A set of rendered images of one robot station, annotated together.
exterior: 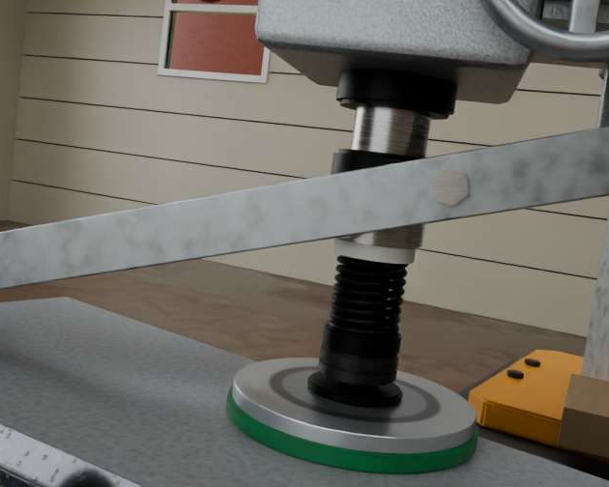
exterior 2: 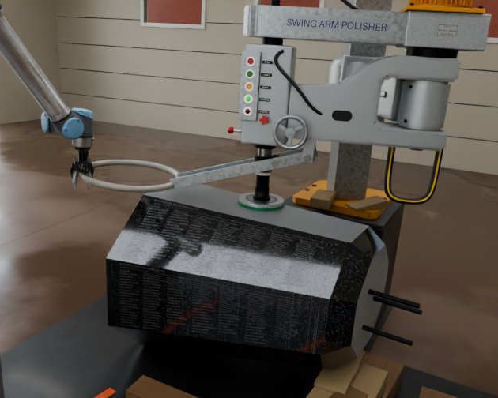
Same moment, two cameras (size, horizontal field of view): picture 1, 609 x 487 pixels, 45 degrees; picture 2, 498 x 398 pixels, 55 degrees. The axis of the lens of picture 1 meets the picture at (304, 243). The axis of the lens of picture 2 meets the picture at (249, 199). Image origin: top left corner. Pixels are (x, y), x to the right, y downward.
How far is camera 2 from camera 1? 1.61 m
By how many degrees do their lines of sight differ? 12
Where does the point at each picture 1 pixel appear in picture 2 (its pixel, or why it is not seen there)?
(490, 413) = (297, 200)
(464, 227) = not seen: hidden behind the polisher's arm
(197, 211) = (231, 169)
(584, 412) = (315, 198)
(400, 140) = (266, 154)
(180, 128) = (157, 57)
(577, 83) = not seen: hidden behind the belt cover
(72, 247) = (207, 176)
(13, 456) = (208, 212)
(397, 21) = (263, 140)
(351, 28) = (256, 141)
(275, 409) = (247, 202)
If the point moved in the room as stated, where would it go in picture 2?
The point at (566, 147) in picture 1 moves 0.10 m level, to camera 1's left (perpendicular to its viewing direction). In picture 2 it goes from (293, 156) to (270, 155)
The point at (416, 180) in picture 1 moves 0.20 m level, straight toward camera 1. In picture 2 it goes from (269, 162) to (265, 173)
